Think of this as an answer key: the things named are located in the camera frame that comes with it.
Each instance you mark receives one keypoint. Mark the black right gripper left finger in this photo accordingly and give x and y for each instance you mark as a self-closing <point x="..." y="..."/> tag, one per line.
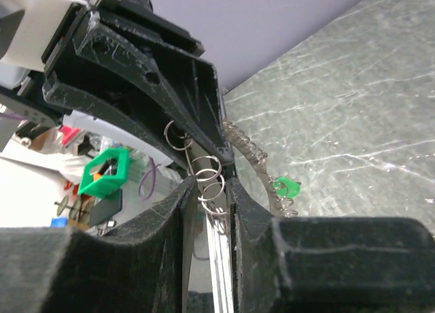
<point x="142" y="265"/>

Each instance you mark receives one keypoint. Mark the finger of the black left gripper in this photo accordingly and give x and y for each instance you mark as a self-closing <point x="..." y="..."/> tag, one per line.
<point x="182" y="85"/>
<point x="139" y="125"/>

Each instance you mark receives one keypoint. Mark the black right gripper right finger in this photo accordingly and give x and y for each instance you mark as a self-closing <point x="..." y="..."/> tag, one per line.
<point x="327" y="264"/>

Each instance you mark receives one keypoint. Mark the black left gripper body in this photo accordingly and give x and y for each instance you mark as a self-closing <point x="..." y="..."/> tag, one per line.
<point x="130" y="18"/>

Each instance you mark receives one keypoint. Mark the large keyring with small rings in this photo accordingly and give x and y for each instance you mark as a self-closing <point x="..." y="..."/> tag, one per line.
<point x="209" y="171"/>

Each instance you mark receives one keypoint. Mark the green key tag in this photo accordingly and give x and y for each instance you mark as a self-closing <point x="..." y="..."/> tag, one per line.
<point x="286" y="187"/>

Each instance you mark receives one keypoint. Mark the green plastic frame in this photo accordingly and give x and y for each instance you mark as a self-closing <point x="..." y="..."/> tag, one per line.
<point x="105" y="173"/>

